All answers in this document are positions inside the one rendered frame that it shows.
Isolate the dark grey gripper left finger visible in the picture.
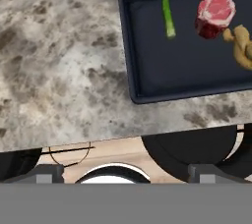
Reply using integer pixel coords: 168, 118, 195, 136
2, 163, 65, 185

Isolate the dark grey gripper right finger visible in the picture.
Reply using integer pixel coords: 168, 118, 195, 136
187, 163, 251, 185

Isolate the dark navy rectangular tray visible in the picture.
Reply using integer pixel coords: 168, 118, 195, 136
117, 0, 252, 105

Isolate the yellow-brown ginger root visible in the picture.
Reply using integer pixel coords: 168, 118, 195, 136
221, 24, 252, 72

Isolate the raw red steak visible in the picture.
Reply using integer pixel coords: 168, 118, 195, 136
194, 0, 237, 40

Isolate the green asparagus spear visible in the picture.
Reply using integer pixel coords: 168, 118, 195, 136
160, 0, 177, 41

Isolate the large black round disc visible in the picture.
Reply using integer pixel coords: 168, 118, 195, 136
141, 125, 239, 184

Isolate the white and black round disc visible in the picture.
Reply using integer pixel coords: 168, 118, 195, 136
74, 162, 152, 185

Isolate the thin dark wire ring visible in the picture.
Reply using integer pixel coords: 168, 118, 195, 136
41, 141, 96, 169

